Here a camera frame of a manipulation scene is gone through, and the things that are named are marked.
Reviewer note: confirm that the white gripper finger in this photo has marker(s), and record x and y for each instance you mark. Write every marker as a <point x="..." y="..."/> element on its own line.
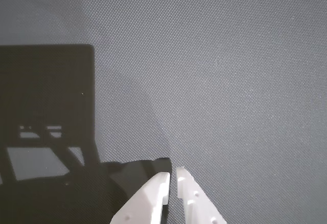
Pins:
<point x="194" y="203"/>
<point x="150" y="196"/>

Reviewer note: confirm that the dark grey table mat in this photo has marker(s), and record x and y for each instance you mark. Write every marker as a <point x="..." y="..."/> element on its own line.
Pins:
<point x="217" y="81"/>

